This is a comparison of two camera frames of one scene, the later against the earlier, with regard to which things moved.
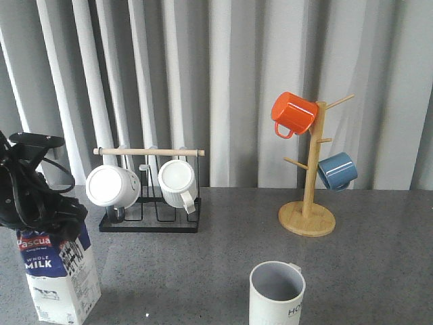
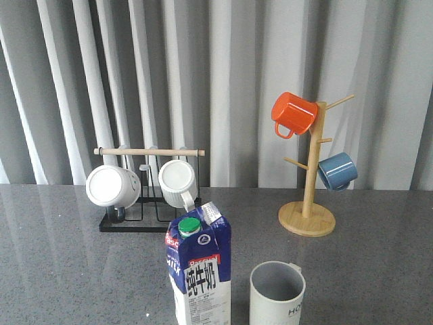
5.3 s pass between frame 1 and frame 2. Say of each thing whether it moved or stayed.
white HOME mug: stayed
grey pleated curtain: stayed
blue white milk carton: moved
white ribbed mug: stayed
